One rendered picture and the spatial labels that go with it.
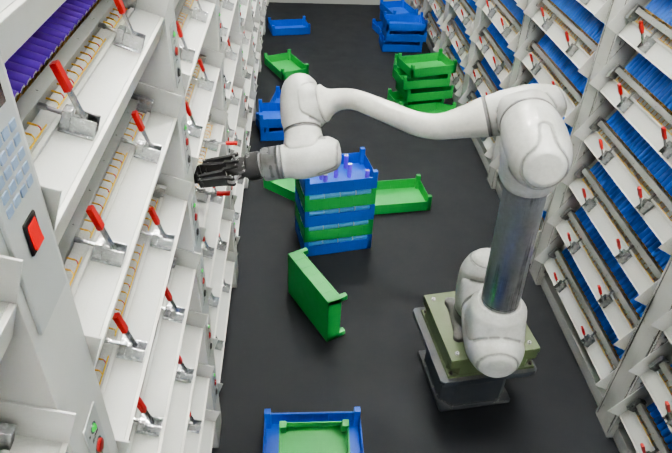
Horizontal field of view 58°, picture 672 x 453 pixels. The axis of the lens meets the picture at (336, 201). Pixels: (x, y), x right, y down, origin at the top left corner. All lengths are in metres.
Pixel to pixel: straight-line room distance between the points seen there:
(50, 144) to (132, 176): 0.31
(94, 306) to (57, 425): 0.19
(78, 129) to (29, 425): 0.32
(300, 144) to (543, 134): 0.60
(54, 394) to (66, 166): 0.24
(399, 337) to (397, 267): 0.39
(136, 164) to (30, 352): 0.52
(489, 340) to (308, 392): 0.72
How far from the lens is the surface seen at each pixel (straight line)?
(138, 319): 1.08
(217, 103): 2.00
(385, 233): 2.75
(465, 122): 1.49
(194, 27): 1.66
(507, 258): 1.53
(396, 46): 4.65
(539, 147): 1.30
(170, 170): 1.30
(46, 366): 0.64
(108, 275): 0.87
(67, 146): 0.75
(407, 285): 2.51
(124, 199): 0.99
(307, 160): 1.54
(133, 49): 1.00
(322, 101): 1.59
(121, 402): 0.98
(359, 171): 2.55
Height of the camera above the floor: 1.71
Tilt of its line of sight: 36 degrees down
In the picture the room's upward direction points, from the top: 3 degrees clockwise
